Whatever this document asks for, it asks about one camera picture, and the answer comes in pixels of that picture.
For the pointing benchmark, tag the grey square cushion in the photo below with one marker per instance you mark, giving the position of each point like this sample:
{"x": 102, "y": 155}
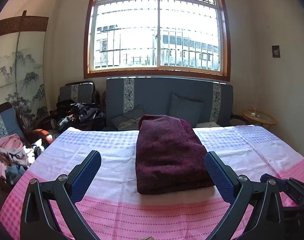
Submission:
{"x": 185, "y": 109}

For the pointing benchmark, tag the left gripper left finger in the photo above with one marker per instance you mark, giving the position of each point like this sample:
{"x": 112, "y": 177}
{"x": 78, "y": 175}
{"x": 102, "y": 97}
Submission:
{"x": 37, "y": 217}

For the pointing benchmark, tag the dark red patterned sweater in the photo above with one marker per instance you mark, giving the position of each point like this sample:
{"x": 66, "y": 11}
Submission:
{"x": 169, "y": 156}

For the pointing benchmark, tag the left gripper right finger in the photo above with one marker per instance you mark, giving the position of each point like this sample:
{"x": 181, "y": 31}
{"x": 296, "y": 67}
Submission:
{"x": 267, "y": 218}

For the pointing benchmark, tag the pile of dark clothes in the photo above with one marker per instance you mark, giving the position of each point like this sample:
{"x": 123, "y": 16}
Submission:
{"x": 82, "y": 116}

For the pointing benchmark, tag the dark wall plate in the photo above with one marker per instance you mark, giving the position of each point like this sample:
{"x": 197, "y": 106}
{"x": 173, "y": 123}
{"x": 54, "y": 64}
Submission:
{"x": 276, "y": 51}

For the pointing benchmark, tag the wooden armchair grey cushion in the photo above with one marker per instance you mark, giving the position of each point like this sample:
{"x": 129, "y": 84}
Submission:
{"x": 79, "y": 92}

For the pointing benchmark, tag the round glass side table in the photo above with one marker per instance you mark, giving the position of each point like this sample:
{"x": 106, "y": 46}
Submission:
{"x": 259, "y": 117}

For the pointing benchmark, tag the painted folding screen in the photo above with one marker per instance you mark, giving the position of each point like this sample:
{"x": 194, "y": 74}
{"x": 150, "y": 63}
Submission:
{"x": 22, "y": 41}

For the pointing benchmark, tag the grey flat cushion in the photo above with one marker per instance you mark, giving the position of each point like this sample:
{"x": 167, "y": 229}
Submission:
{"x": 128, "y": 121}

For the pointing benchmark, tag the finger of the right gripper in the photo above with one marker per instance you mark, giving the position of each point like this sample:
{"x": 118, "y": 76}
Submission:
{"x": 281, "y": 184}

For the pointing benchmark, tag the pink checked bed sheet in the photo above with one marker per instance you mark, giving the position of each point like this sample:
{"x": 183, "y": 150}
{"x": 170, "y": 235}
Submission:
{"x": 119, "y": 203}

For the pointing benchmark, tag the pile of pink clothes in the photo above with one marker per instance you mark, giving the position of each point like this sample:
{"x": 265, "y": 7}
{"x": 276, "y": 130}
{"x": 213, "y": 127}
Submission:
{"x": 16, "y": 158}

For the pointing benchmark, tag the window with wooden frame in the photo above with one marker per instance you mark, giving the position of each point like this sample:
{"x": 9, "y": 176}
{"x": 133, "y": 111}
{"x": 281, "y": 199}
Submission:
{"x": 157, "y": 37}

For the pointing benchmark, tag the wooden armchair blue cushion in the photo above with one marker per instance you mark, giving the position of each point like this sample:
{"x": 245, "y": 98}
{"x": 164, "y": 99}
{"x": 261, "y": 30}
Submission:
{"x": 11, "y": 123}

